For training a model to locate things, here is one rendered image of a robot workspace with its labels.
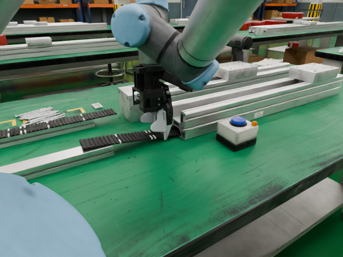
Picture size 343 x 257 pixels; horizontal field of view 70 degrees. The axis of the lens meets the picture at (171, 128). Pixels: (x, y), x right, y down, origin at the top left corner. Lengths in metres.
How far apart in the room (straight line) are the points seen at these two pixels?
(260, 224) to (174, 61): 0.97
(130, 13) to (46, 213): 0.38
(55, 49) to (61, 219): 1.97
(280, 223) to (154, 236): 0.94
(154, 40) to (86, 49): 1.71
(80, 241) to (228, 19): 0.30
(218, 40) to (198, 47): 0.04
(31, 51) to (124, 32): 1.65
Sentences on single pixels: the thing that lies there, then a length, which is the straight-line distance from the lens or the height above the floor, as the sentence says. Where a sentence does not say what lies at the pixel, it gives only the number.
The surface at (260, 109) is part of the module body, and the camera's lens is 0.89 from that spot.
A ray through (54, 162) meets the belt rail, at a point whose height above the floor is 0.81.
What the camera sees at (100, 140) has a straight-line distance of 0.67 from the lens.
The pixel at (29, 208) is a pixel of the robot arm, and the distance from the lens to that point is 0.18.
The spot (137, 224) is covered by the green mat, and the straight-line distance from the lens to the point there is 0.48.
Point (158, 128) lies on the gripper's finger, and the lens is 0.67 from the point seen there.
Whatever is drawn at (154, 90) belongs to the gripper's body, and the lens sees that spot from 0.63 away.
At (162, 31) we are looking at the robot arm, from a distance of 0.50.
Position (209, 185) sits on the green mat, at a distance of 0.55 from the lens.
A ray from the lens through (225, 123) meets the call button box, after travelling 0.69.
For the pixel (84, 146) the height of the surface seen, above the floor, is 0.82.
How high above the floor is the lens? 1.13
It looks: 27 degrees down
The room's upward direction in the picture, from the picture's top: straight up
